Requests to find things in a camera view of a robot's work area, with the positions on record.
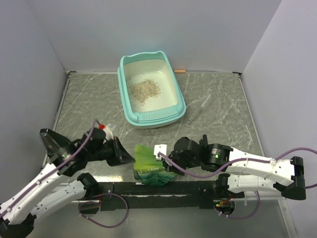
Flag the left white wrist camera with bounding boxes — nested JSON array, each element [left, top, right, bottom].
[[99, 123, 116, 141]]

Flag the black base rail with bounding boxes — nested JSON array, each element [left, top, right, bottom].
[[82, 180, 245, 211]]

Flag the black triangular stand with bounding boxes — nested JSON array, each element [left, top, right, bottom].
[[39, 128, 71, 158]]

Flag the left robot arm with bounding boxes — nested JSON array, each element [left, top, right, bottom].
[[0, 126, 135, 238]]

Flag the teal litter box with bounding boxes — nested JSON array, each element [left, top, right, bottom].
[[117, 51, 186, 129]]

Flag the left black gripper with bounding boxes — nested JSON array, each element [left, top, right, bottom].
[[87, 135, 135, 166]]

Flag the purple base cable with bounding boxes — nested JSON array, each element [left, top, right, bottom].
[[215, 190, 261, 221], [78, 193, 129, 228]]

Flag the clear plastic scoop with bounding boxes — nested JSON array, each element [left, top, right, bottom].
[[187, 93, 211, 124]]

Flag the small orange block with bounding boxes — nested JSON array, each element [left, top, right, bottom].
[[174, 69, 186, 73]]

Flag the scattered litter granules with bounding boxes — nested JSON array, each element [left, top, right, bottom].
[[129, 79, 161, 104]]

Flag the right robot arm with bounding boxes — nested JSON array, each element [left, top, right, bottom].
[[154, 135, 306, 200]]

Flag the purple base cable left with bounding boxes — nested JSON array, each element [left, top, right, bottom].
[[78, 193, 129, 228]]

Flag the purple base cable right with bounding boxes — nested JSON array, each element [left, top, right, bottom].
[[215, 190, 261, 221]]

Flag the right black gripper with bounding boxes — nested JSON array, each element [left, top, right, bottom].
[[163, 150, 201, 176]]

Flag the green litter bag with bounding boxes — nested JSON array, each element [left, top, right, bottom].
[[133, 144, 177, 186]]

